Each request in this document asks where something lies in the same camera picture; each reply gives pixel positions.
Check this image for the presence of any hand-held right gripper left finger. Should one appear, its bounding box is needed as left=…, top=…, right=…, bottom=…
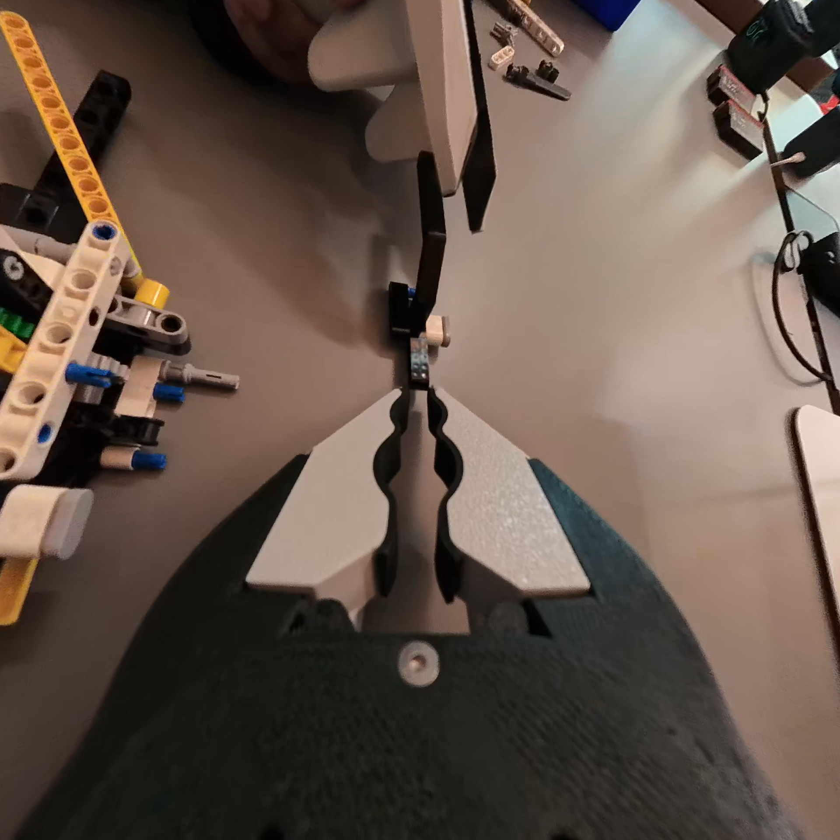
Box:
left=245, top=387, right=404, bottom=624

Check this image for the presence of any yellow black lego model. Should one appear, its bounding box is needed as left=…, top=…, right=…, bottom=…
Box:
left=0, top=10, right=242, bottom=626

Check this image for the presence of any white book stand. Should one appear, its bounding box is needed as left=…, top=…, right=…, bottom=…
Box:
left=793, top=405, right=840, bottom=634

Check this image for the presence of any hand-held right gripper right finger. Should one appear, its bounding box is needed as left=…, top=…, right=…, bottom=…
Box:
left=428, top=386, right=593, bottom=630

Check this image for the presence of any blue plastic bin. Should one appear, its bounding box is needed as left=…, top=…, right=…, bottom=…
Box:
left=570, top=0, right=643, bottom=32

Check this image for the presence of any black flat case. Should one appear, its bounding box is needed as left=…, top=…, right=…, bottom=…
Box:
left=783, top=110, right=840, bottom=179

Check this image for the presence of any black box with red stripe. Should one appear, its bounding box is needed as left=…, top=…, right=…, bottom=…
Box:
left=706, top=62, right=750, bottom=110
left=713, top=98, right=767, bottom=162

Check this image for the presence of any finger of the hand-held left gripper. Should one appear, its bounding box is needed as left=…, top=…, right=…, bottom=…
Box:
left=404, top=0, right=498, bottom=236

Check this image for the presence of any small lego subassembly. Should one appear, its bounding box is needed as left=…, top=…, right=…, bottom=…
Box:
left=388, top=151, right=454, bottom=395

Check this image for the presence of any black lego connector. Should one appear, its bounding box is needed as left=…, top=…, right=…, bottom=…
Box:
left=504, top=59, right=573, bottom=102

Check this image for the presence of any black charger block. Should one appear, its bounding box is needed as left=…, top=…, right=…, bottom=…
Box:
left=727, top=0, right=829, bottom=94

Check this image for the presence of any tan lego beam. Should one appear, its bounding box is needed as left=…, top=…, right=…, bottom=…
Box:
left=505, top=0, right=567, bottom=55

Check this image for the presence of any black cable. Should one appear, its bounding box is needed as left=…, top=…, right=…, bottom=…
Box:
left=760, top=92, right=840, bottom=411

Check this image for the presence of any person's left hand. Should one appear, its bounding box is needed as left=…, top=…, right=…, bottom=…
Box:
left=222, top=0, right=367, bottom=85

